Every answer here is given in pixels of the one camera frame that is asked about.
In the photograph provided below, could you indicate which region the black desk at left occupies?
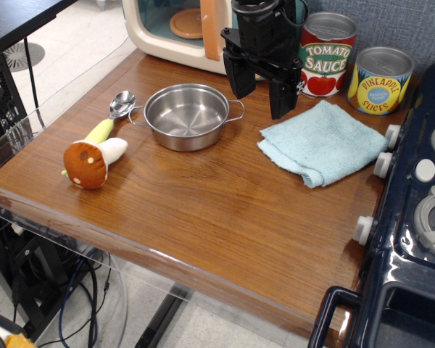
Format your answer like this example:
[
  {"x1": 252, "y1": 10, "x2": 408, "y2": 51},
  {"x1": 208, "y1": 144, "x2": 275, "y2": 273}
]
[{"x1": 0, "y1": 0, "x2": 80, "y2": 146}]

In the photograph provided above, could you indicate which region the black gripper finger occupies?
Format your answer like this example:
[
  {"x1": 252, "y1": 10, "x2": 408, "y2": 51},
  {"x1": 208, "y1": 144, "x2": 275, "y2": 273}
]
[
  {"x1": 269, "y1": 70, "x2": 300, "y2": 120},
  {"x1": 223, "y1": 49, "x2": 256, "y2": 99}
]

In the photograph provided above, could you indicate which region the white stove knob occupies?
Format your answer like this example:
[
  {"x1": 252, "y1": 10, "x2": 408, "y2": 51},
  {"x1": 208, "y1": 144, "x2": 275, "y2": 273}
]
[
  {"x1": 373, "y1": 152, "x2": 393, "y2": 179},
  {"x1": 353, "y1": 216, "x2": 374, "y2": 246},
  {"x1": 385, "y1": 124, "x2": 401, "y2": 150}
]

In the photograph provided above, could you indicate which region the light blue folded cloth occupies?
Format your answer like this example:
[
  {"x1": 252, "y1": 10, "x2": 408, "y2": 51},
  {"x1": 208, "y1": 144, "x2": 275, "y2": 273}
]
[{"x1": 257, "y1": 101, "x2": 389, "y2": 189}]

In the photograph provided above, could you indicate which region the white stove knob lower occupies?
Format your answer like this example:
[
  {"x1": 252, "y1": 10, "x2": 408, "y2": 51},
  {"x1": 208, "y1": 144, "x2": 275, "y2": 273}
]
[{"x1": 353, "y1": 216, "x2": 374, "y2": 246}]

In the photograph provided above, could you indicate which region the white stove knob upper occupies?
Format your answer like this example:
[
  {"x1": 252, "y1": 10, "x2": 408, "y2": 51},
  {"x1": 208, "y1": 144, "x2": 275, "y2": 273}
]
[{"x1": 385, "y1": 124, "x2": 401, "y2": 150}]

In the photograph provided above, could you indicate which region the black table leg base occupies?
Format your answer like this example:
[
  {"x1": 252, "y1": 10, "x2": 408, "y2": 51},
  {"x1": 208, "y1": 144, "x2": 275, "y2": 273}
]
[{"x1": 134, "y1": 283, "x2": 192, "y2": 348}]

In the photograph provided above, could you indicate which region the spoon with green handle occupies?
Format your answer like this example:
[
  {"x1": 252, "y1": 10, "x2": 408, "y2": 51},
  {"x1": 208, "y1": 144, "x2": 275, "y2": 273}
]
[{"x1": 62, "y1": 91, "x2": 136, "y2": 176}]

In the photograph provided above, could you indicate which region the pineapple slices can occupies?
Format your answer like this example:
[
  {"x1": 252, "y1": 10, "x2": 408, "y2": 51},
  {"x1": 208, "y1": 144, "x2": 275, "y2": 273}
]
[{"x1": 347, "y1": 46, "x2": 415, "y2": 116}]

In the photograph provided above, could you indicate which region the cream toy microwave oven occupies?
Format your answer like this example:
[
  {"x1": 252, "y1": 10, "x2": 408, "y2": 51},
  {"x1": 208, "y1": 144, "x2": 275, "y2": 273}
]
[{"x1": 122, "y1": 1, "x2": 237, "y2": 74}]

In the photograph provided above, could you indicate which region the plush brown mushroom toy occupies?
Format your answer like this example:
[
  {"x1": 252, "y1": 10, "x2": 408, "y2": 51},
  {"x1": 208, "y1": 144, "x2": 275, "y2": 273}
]
[{"x1": 63, "y1": 138, "x2": 128, "y2": 189}]

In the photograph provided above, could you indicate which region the white stove knob middle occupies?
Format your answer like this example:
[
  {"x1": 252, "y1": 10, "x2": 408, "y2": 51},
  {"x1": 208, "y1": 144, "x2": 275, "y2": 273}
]
[{"x1": 373, "y1": 152, "x2": 393, "y2": 179}]

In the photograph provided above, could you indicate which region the silver metal pot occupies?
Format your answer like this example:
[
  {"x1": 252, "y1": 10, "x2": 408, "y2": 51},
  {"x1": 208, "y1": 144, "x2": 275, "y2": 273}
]
[{"x1": 128, "y1": 83, "x2": 246, "y2": 152}]

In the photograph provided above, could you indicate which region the tomato sauce can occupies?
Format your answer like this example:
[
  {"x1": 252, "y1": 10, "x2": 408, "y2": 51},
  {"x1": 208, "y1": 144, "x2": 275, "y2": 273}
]
[{"x1": 298, "y1": 12, "x2": 357, "y2": 97}]

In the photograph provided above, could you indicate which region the blue floor cable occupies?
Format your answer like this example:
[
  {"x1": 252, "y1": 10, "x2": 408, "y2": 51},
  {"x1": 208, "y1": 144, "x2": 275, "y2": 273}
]
[{"x1": 57, "y1": 248, "x2": 112, "y2": 348}]

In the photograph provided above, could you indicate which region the dark blue toy stove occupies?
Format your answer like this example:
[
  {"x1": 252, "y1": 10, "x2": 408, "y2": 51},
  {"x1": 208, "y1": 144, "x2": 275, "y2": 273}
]
[{"x1": 309, "y1": 63, "x2": 435, "y2": 347}]

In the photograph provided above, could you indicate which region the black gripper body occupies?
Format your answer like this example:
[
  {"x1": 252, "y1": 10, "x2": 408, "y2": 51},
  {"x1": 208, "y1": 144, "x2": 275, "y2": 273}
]
[{"x1": 221, "y1": 1, "x2": 304, "y2": 80}]

